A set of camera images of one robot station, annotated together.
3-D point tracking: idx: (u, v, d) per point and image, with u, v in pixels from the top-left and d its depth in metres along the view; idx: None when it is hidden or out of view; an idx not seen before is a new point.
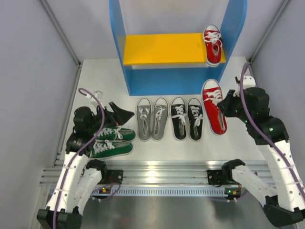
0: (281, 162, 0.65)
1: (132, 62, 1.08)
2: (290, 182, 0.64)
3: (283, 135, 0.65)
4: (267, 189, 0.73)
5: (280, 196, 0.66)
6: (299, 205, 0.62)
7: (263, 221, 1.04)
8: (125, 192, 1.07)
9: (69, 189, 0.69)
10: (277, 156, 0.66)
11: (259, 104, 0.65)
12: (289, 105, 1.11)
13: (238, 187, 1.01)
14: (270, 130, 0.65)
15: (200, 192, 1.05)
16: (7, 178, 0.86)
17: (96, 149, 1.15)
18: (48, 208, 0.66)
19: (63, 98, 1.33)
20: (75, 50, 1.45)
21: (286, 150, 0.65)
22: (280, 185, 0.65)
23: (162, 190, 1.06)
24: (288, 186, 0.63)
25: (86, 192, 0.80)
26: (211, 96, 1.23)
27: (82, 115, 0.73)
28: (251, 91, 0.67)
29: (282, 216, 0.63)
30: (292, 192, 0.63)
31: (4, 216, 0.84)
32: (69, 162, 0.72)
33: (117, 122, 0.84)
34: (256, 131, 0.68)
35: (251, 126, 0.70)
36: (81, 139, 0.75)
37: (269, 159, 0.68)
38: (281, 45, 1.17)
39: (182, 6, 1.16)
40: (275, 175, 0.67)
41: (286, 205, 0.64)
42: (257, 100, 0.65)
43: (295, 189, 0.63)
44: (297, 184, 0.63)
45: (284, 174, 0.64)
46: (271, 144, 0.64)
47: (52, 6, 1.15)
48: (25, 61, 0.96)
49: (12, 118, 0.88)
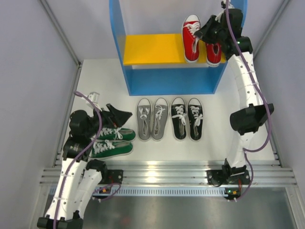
0: (244, 68, 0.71)
1: (132, 62, 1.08)
2: (249, 84, 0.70)
3: (249, 49, 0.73)
4: (247, 140, 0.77)
5: (241, 100, 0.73)
6: (254, 102, 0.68)
7: (263, 222, 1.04)
8: (125, 192, 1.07)
9: (67, 196, 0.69)
10: (240, 63, 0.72)
11: (233, 20, 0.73)
12: (288, 105, 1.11)
13: (238, 188, 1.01)
14: (238, 43, 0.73)
15: (200, 192, 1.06)
16: (7, 178, 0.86)
17: (96, 149, 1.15)
18: (48, 217, 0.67)
19: (63, 98, 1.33)
20: (75, 50, 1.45)
21: (249, 59, 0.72)
22: (241, 88, 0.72)
23: (162, 190, 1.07)
24: (246, 86, 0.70)
25: (87, 195, 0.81)
26: (190, 26, 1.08)
27: (78, 119, 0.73)
28: (230, 9, 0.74)
29: (240, 114, 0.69)
30: (249, 92, 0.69)
31: (4, 216, 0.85)
32: (66, 170, 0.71)
33: (115, 123, 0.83)
34: (226, 46, 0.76)
35: (224, 41, 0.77)
36: (77, 144, 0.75)
37: (235, 68, 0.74)
38: (280, 44, 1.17)
39: (182, 5, 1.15)
40: (238, 81, 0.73)
41: (244, 106, 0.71)
42: (231, 16, 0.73)
43: (251, 89, 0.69)
44: (254, 85, 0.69)
45: (244, 78, 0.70)
46: (238, 51, 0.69)
47: (52, 6, 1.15)
48: (25, 61, 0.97)
49: (12, 119, 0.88)
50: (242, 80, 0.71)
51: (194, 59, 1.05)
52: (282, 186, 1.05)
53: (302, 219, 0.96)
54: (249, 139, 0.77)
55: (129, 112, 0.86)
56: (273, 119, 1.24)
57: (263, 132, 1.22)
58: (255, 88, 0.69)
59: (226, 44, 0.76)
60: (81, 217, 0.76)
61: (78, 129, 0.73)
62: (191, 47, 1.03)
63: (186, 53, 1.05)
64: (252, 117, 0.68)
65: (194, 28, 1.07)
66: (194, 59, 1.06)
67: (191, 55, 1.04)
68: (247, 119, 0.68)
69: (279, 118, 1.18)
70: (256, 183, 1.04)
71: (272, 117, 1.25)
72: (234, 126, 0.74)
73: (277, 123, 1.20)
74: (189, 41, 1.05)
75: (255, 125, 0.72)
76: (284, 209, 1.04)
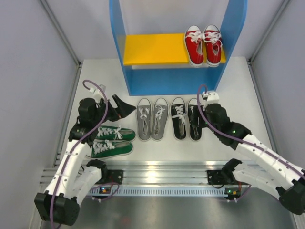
0: (257, 150, 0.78)
1: (132, 62, 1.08)
2: (273, 162, 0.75)
3: (247, 130, 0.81)
4: (272, 180, 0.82)
5: (278, 179, 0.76)
6: (293, 177, 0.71)
7: (264, 222, 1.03)
8: (125, 192, 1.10)
9: (69, 174, 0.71)
10: (251, 148, 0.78)
11: (220, 117, 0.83)
12: (289, 104, 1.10)
13: (239, 187, 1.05)
14: (234, 132, 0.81)
15: (201, 192, 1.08)
16: (8, 178, 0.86)
17: (96, 149, 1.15)
18: (47, 192, 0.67)
19: (64, 98, 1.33)
20: (75, 50, 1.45)
21: (255, 140, 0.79)
22: (270, 169, 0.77)
23: (162, 190, 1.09)
24: (275, 167, 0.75)
25: (85, 186, 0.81)
26: (192, 35, 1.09)
27: (87, 105, 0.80)
28: (210, 110, 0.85)
29: (293, 196, 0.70)
30: (281, 169, 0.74)
31: (4, 215, 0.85)
32: (71, 149, 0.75)
33: (119, 114, 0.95)
34: (226, 139, 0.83)
35: (222, 136, 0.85)
36: (84, 129, 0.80)
37: (249, 153, 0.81)
38: (279, 45, 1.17)
39: (182, 6, 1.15)
40: (260, 162, 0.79)
41: (287, 184, 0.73)
42: (217, 114, 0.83)
43: (280, 165, 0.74)
44: (279, 160, 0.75)
45: (265, 159, 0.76)
46: (241, 140, 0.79)
47: (51, 6, 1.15)
48: (25, 61, 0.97)
49: (11, 118, 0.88)
50: (266, 161, 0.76)
51: (199, 62, 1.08)
52: None
53: (302, 219, 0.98)
54: (273, 179, 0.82)
55: (134, 107, 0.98)
56: (273, 119, 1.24)
57: (263, 132, 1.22)
58: (282, 162, 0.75)
59: (226, 139, 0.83)
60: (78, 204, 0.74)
61: (86, 113, 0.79)
62: (197, 51, 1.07)
63: (192, 57, 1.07)
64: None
65: (197, 36, 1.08)
66: (199, 62, 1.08)
67: (198, 59, 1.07)
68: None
69: (279, 118, 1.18)
70: None
71: (272, 117, 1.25)
72: (288, 206, 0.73)
73: (277, 122, 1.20)
74: (192, 46, 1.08)
75: None
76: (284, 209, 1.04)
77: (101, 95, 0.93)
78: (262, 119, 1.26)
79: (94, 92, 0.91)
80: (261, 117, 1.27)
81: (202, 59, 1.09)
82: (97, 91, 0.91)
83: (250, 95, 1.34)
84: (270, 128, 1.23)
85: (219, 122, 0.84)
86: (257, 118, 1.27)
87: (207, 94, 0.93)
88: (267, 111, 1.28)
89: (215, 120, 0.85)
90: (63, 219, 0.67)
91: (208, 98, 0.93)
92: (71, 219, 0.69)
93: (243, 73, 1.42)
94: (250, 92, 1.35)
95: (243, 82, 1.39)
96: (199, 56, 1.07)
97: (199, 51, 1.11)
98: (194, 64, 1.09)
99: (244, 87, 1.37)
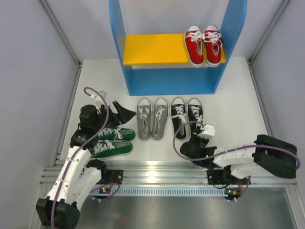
0: (221, 155, 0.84)
1: (131, 62, 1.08)
2: (236, 153, 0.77)
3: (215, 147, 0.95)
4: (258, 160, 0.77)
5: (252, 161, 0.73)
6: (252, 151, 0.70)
7: (263, 221, 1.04)
8: (125, 192, 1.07)
9: (70, 180, 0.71)
10: (219, 157, 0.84)
11: (192, 152, 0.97)
12: (289, 104, 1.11)
13: (238, 187, 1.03)
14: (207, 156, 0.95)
15: (194, 192, 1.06)
16: (7, 179, 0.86)
17: (96, 149, 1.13)
18: (48, 198, 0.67)
19: (63, 98, 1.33)
20: (75, 50, 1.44)
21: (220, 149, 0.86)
22: (240, 160, 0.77)
23: (162, 190, 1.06)
24: (238, 156, 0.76)
25: (85, 190, 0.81)
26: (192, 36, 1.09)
27: (87, 112, 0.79)
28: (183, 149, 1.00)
29: (268, 167, 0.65)
30: (243, 154, 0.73)
31: (5, 215, 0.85)
32: (72, 155, 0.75)
33: (120, 120, 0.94)
34: (209, 164, 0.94)
35: (205, 165, 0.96)
36: (85, 135, 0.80)
37: (225, 161, 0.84)
38: (279, 45, 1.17)
39: (182, 6, 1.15)
40: (234, 161, 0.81)
41: None
42: (189, 151, 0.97)
43: (240, 151, 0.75)
44: (237, 148, 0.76)
45: (230, 157, 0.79)
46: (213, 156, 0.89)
47: (51, 5, 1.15)
48: (24, 60, 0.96)
49: (11, 118, 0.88)
50: (232, 158, 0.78)
51: (199, 62, 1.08)
52: (282, 187, 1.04)
53: (302, 219, 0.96)
54: None
55: (133, 112, 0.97)
56: (273, 119, 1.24)
57: (263, 132, 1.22)
58: (240, 148, 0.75)
59: (208, 165, 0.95)
60: (78, 209, 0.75)
61: (86, 120, 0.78)
62: (197, 51, 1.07)
63: (192, 57, 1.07)
64: (270, 157, 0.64)
65: (197, 36, 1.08)
66: (199, 62, 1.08)
67: (197, 59, 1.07)
68: (278, 162, 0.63)
69: (279, 117, 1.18)
70: (256, 183, 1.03)
71: (271, 118, 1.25)
72: (286, 175, 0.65)
73: (277, 122, 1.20)
74: (193, 46, 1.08)
75: (288, 155, 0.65)
76: (284, 209, 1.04)
77: (102, 101, 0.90)
78: (262, 119, 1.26)
79: (95, 98, 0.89)
80: (261, 117, 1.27)
81: (201, 59, 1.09)
82: (98, 97, 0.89)
83: (250, 94, 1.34)
84: (269, 128, 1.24)
85: (196, 155, 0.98)
86: (257, 117, 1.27)
87: (204, 128, 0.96)
88: (267, 111, 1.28)
89: (191, 156, 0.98)
90: (63, 224, 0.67)
91: (204, 131, 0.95)
92: (72, 224, 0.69)
93: (243, 73, 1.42)
94: (250, 91, 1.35)
95: (243, 82, 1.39)
96: (199, 56, 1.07)
97: (199, 51, 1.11)
98: (193, 64, 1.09)
99: (244, 87, 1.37)
